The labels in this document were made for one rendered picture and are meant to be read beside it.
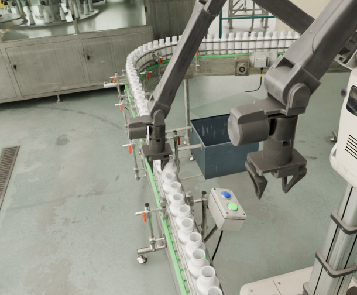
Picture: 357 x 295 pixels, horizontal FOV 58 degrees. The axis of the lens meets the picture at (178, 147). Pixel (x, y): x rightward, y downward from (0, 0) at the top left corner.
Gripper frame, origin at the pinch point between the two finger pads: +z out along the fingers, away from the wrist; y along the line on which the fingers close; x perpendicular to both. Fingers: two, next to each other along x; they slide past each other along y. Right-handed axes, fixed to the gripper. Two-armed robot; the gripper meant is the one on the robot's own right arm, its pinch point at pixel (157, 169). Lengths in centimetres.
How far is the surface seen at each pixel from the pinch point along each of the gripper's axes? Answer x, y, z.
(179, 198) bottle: 16.1, -4.7, 0.8
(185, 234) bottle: 30.6, -2.8, 2.2
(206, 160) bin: -38, -35, 26
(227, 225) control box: 25.8, -18.5, 6.8
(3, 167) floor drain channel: -203, 119, 128
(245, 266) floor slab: -28, -66, 110
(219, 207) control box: 21.0, -17.2, 2.9
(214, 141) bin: -68, -51, 35
